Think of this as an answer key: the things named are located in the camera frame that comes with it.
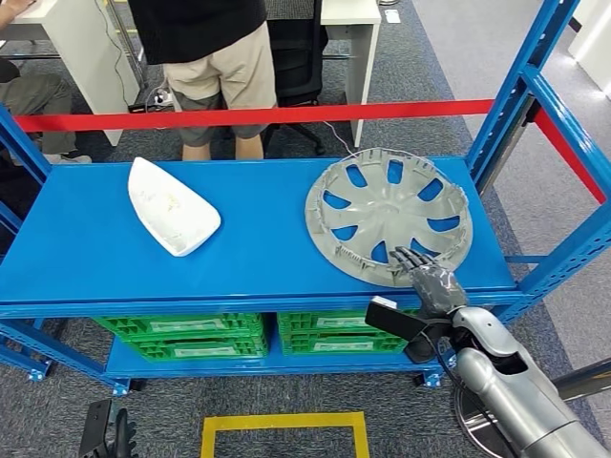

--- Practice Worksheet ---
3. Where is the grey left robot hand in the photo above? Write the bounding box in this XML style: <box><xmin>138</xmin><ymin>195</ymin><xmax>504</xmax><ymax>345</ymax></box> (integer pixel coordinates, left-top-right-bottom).
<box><xmin>108</xmin><ymin>408</ymin><xmax>139</xmax><ymax>458</ymax></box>

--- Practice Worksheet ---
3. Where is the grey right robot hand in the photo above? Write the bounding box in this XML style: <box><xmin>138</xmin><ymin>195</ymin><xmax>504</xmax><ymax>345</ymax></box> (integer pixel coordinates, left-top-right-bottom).
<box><xmin>388</xmin><ymin>246</ymin><xmax>469</xmax><ymax>318</ymax></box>

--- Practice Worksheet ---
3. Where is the grey plastic wheel hubcap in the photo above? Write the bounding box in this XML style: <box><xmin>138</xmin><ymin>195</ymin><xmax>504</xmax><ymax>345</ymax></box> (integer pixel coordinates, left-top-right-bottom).
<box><xmin>304</xmin><ymin>147</ymin><xmax>474</xmax><ymax>289</ymax></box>

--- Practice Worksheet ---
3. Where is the blue metal shelf rack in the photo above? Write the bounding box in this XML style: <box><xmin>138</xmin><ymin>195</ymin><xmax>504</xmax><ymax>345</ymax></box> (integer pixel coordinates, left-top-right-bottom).
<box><xmin>0</xmin><ymin>341</ymin><xmax>54</xmax><ymax>384</ymax></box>
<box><xmin>0</xmin><ymin>0</ymin><xmax>611</xmax><ymax>398</ymax></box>

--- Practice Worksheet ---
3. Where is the white curved plastic part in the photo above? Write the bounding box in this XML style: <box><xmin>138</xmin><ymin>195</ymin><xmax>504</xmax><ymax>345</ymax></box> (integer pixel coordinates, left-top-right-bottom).
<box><xmin>127</xmin><ymin>156</ymin><xmax>223</xmax><ymax>259</ymax></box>

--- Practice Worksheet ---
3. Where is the red barrier belt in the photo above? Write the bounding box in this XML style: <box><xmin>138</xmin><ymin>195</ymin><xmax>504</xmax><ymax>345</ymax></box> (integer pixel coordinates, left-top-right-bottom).
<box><xmin>532</xmin><ymin>107</ymin><xmax>608</xmax><ymax>205</ymax></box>
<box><xmin>14</xmin><ymin>98</ymin><xmax>495</xmax><ymax>134</ymax></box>

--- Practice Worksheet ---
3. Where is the white desk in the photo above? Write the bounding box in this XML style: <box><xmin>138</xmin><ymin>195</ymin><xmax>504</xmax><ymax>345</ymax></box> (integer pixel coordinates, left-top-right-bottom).
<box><xmin>0</xmin><ymin>0</ymin><xmax>140</xmax><ymax>148</ymax></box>
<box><xmin>321</xmin><ymin>0</ymin><xmax>382</xmax><ymax>149</ymax></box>

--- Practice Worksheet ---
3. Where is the black office chair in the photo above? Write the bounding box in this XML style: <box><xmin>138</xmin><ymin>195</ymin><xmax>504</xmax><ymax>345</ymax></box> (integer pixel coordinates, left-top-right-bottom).
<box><xmin>262</xmin><ymin>0</ymin><xmax>330</xmax><ymax>157</ymax></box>

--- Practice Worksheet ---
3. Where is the person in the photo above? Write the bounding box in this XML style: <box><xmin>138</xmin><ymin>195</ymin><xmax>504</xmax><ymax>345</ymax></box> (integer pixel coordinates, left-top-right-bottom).
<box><xmin>128</xmin><ymin>0</ymin><xmax>278</xmax><ymax>162</ymax></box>
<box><xmin>0</xmin><ymin>0</ymin><xmax>92</xmax><ymax>167</ymax></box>

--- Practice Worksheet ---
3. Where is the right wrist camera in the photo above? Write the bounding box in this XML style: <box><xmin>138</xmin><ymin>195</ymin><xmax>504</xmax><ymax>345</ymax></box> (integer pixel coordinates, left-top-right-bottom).
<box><xmin>365</xmin><ymin>295</ymin><xmax>455</xmax><ymax>366</ymax></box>

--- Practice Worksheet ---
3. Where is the chrome stanchion post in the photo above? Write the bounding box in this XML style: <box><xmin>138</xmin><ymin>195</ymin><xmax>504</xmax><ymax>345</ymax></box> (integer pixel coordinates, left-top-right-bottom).
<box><xmin>477</xmin><ymin>94</ymin><xmax>535</xmax><ymax>198</ymax></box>
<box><xmin>453</xmin><ymin>357</ymin><xmax>611</xmax><ymax>458</ymax></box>

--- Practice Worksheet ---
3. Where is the thin white cable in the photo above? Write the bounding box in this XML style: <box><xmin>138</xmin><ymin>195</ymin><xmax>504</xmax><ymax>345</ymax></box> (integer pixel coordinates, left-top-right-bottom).
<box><xmin>323</xmin><ymin>119</ymin><xmax>360</xmax><ymax>160</ymax></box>

